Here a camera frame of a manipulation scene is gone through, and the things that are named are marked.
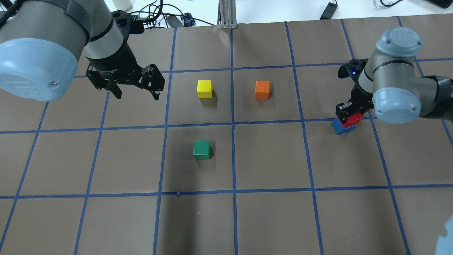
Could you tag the black power adapter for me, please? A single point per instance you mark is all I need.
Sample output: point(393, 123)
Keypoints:
point(329, 11)

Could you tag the aluminium frame post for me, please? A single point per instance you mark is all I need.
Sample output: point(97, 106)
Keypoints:
point(226, 16)

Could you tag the orange wooden block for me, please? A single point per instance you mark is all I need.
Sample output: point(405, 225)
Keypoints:
point(262, 90)

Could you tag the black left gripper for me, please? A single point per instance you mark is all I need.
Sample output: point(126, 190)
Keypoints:
point(114, 61)

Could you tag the yellow wooden block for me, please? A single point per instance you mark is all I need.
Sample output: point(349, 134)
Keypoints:
point(205, 89)

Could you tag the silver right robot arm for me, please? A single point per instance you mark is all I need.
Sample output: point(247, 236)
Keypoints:
point(409, 112)

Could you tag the blue wooden block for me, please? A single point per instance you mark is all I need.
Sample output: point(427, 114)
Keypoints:
point(339, 129)

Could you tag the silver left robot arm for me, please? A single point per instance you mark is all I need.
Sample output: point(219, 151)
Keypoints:
point(42, 41)

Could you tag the red wooden block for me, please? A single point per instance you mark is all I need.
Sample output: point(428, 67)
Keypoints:
point(353, 120)

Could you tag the green wooden block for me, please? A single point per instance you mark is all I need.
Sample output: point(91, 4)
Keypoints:
point(202, 150)

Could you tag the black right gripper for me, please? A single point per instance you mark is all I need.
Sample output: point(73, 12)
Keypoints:
point(358, 98)

